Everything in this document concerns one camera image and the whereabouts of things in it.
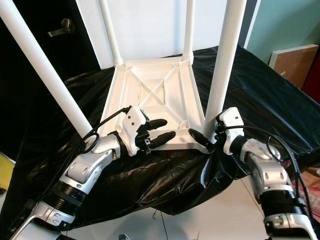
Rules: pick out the grey door frame post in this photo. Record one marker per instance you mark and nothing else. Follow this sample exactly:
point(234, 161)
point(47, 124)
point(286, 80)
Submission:
point(250, 25)

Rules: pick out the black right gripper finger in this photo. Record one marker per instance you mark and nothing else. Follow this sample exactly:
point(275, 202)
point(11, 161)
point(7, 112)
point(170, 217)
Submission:
point(201, 139)

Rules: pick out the pink plastic bag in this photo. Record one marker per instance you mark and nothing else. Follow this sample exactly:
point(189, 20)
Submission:
point(315, 195)

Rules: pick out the dark door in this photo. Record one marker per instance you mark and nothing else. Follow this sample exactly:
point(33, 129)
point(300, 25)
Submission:
point(20, 100)

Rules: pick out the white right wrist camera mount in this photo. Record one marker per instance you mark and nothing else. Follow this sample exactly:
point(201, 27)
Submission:
point(231, 122)

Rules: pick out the white plastic table top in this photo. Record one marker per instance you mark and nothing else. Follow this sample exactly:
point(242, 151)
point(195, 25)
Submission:
point(150, 95)

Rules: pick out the white plastic table leg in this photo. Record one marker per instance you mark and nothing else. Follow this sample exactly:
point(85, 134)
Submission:
point(188, 27)
point(225, 60)
point(111, 30)
point(45, 65)

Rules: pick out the black plastic table cover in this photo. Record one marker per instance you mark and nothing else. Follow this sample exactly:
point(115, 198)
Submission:
point(265, 100)

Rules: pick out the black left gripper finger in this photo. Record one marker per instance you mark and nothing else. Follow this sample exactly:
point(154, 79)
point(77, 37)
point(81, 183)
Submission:
point(157, 124)
point(163, 139)

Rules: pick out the brown wooden box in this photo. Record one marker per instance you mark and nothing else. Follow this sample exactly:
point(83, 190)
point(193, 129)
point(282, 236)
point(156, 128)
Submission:
point(292, 65)

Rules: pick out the brown wooden table beam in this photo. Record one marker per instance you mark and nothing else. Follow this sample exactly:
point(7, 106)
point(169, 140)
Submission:
point(305, 162)

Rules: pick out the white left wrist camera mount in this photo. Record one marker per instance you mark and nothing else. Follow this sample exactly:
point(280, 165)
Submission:
point(135, 125)

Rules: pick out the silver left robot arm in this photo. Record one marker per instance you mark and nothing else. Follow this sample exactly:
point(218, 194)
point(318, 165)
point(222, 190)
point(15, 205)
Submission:
point(77, 170)

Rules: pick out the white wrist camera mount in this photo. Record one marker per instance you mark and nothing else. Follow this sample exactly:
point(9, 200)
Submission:
point(231, 122)
point(135, 125)

